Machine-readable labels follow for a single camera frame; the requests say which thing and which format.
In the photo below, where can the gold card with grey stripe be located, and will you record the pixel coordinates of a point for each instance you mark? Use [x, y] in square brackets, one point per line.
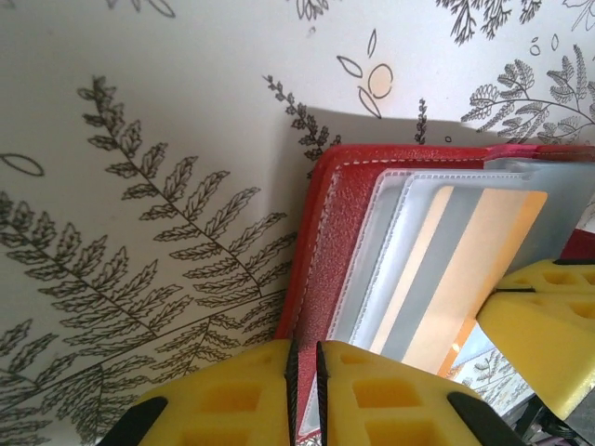
[493, 241]

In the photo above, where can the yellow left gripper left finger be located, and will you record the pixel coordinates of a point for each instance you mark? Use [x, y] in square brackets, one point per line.
[223, 399]

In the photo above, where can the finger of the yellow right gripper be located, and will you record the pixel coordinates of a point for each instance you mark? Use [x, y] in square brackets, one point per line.
[558, 279]
[548, 344]

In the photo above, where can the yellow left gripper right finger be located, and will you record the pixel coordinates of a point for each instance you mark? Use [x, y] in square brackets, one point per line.
[400, 404]

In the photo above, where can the red tray with blue pad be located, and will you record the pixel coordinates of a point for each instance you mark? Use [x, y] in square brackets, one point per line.
[334, 232]

